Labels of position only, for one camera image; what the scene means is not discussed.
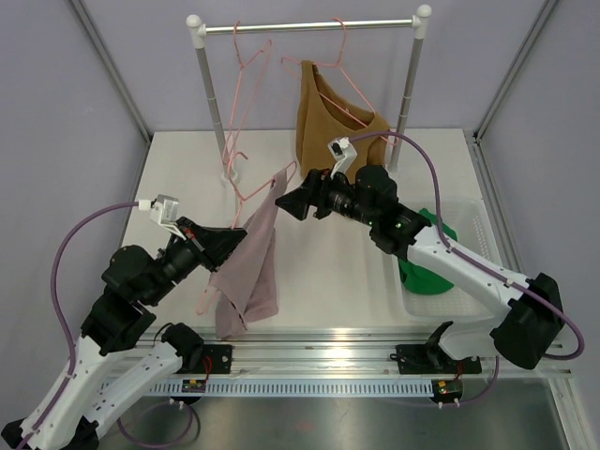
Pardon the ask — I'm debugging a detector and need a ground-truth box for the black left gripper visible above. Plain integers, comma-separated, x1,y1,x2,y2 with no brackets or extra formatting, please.
143,216,248,306

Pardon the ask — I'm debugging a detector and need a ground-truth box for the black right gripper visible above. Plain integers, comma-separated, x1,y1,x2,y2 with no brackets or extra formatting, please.
277,165,379,228

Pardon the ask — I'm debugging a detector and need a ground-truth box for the pink hanger of mauve top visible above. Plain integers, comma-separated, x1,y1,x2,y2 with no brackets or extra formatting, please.
196,151,297,316

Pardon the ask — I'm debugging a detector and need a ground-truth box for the mauve pink tank top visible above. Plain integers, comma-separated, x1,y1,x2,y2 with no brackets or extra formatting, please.
207,170,288,339

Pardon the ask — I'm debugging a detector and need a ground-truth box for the green tank top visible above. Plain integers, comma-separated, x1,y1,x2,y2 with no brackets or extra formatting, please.
397,207,458,296

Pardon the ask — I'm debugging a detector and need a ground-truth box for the pink hanger of green top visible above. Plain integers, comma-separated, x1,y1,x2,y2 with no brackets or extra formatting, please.
222,21,273,166

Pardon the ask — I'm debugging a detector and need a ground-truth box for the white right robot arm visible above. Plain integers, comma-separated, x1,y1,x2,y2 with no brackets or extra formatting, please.
276,166,564,371

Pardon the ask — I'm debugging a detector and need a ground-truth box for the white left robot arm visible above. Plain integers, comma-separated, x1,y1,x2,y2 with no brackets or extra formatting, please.
1,217,247,449

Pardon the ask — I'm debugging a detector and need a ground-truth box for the tan brown tank top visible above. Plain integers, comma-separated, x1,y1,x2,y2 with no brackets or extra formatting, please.
295,60,390,182

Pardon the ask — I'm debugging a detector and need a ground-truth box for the pink hanger of tan top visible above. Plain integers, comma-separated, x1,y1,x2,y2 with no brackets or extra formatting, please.
279,17,399,147

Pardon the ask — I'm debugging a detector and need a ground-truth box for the white plastic basket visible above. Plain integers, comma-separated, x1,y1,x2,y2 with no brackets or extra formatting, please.
396,197,502,323

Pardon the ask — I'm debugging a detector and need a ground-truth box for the white clothes rack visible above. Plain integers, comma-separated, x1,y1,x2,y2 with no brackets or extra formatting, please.
186,5,432,156

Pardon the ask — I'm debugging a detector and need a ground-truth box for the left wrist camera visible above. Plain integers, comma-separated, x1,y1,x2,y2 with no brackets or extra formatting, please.
137,194,183,237

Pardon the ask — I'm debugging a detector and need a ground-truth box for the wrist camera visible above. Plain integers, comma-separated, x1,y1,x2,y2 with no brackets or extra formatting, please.
327,137,357,177
137,194,183,237

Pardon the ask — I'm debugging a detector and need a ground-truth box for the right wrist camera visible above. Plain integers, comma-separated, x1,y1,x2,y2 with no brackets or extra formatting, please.
327,137,357,177

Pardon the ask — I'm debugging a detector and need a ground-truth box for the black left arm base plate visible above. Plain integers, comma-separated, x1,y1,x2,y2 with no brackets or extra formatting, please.
187,344,233,375

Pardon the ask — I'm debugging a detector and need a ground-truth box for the aluminium front rail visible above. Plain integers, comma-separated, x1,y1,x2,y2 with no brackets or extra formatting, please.
112,325,573,379

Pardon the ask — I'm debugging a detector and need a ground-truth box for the white slotted cable duct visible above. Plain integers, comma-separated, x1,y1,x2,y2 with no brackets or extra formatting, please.
148,379,433,398

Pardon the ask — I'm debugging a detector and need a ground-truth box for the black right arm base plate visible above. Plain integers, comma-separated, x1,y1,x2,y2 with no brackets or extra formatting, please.
389,344,482,375

